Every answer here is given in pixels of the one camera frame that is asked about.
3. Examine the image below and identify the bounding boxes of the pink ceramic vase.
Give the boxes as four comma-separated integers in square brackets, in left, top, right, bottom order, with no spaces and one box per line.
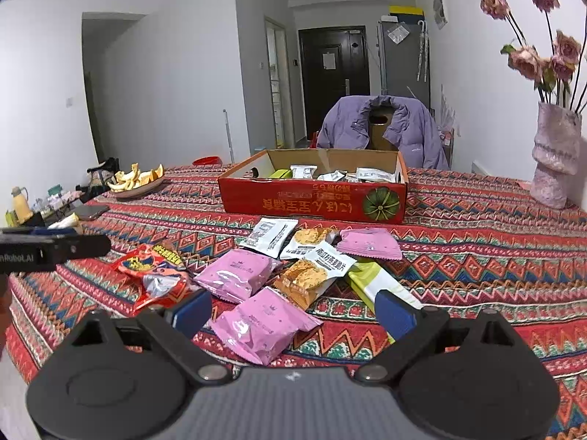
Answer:
[529,102,582,210]

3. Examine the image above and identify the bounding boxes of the white silver snack packet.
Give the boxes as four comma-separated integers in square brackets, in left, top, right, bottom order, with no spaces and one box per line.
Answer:
[355,167,397,184]
[291,164,317,180]

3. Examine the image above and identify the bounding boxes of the dark entrance door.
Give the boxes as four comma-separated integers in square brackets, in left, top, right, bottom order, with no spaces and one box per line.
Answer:
[299,26,370,138]

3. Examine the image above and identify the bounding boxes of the black smartphone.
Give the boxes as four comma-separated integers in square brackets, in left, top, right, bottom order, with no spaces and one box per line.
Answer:
[73,205,109,221]

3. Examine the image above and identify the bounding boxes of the white grey snack packet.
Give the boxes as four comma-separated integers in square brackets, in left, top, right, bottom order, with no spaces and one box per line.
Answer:
[239,217,299,258]

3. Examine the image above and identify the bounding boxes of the plate of orange peels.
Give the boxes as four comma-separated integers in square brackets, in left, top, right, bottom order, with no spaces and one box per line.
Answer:
[106,163,165,200]

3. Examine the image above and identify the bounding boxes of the patterned red tablecloth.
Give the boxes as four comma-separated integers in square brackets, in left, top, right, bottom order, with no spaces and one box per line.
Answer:
[4,165,586,439]

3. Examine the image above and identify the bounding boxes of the white mop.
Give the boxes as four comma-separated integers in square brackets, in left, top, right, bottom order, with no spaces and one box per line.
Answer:
[223,108,236,164]

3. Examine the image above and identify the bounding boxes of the red plastic bucket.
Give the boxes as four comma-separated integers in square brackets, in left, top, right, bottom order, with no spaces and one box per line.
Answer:
[192,156,223,166]

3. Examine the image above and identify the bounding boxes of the cardboard snack box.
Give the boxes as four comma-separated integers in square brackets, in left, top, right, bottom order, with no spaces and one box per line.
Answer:
[218,148,409,224]

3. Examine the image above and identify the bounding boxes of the brown wooden chair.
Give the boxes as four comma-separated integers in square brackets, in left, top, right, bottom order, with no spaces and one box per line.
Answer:
[367,106,397,151]

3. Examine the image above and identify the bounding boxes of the lime green snack bar packet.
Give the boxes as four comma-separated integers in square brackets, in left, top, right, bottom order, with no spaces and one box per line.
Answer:
[346,260,423,344]

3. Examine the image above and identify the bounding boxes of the purple puffer jacket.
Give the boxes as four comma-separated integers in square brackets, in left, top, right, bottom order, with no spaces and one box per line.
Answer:
[316,95,449,171]

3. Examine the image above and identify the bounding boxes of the white cracker packet back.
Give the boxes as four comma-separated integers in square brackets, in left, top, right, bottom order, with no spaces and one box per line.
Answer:
[280,227,339,260]

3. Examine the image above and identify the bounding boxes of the pink snack packet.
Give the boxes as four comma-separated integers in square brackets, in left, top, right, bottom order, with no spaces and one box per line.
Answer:
[195,248,281,304]
[336,227,403,260]
[211,287,322,366]

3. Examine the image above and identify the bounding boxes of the dried pink roses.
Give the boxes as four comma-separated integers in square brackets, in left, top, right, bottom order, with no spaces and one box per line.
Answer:
[474,0,587,116]

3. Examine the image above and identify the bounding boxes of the white cracker packet front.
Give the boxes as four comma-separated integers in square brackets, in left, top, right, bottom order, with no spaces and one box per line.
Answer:
[274,241,356,310]

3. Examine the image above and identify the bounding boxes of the red orange chip bag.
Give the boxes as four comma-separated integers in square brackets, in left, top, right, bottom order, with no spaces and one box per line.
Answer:
[112,243,196,316]

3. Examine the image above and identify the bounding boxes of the white cracker packet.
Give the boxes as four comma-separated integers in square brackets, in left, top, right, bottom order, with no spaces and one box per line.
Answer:
[274,241,356,310]
[280,227,339,260]

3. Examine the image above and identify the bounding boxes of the yellow thermos bottle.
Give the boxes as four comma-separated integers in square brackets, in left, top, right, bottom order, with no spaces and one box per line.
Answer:
[11,187,34,224]

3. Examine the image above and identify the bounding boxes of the green packet in box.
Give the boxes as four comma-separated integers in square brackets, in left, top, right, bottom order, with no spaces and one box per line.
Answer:
[270,169,294,180]

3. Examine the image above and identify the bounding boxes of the grey refrigerator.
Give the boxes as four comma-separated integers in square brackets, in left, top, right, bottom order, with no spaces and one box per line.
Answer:
[378,15,431,108]

